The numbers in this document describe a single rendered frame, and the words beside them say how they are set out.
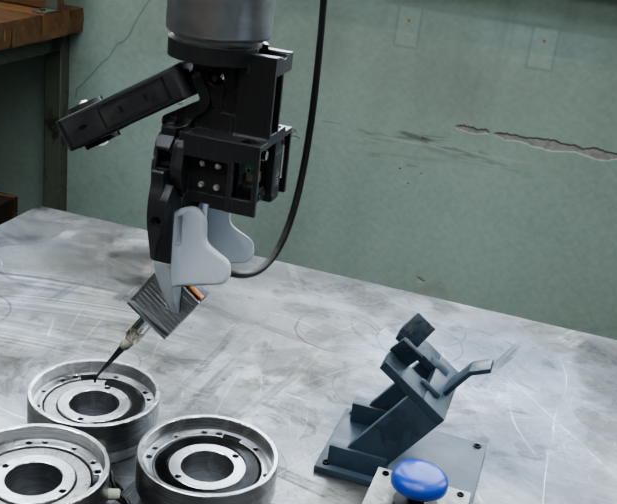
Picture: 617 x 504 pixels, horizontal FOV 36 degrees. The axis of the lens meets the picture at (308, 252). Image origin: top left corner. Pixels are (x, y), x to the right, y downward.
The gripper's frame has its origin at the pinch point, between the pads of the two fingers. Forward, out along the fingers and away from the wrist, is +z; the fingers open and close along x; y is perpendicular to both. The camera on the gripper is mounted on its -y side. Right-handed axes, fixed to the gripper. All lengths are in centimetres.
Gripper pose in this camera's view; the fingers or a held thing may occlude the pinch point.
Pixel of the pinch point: (175, 288)
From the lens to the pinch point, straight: 75.8
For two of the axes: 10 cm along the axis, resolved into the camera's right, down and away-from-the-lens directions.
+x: 3.0, -3.2, 9.0
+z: -1.1, 9.2, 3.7
